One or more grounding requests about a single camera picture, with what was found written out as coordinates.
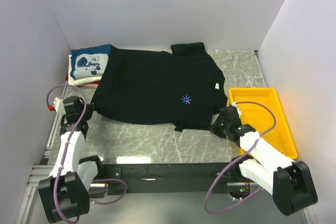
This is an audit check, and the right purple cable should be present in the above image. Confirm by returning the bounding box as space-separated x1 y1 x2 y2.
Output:
204 100 277 214

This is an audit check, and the black t shirt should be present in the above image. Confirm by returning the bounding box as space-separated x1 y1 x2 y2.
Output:
91 42 227 131

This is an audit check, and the yellow plastic tray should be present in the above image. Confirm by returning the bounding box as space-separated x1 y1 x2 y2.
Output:
228 88 298 159

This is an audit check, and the blue mickey print t shirt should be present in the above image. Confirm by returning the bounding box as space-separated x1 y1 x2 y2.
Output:
68 44 112 81

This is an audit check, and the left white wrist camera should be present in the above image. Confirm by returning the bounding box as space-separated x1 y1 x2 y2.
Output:
47 97 66 114

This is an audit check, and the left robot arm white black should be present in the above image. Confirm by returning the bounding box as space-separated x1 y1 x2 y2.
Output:
38 96 105 223

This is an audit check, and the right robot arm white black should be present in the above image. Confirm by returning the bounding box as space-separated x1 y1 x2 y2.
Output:
205 104 318 216

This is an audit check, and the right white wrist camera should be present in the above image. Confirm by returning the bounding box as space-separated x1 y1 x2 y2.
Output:
231 102 242 117

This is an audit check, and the pink folded t shirt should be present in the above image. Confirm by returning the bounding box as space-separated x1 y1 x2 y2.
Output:
82 81 100 89

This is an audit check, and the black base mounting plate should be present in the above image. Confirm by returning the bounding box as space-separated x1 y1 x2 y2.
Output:
97 162 229 195

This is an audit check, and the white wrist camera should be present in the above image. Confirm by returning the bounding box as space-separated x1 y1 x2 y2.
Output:
47 97 66 114
231 102 242 117

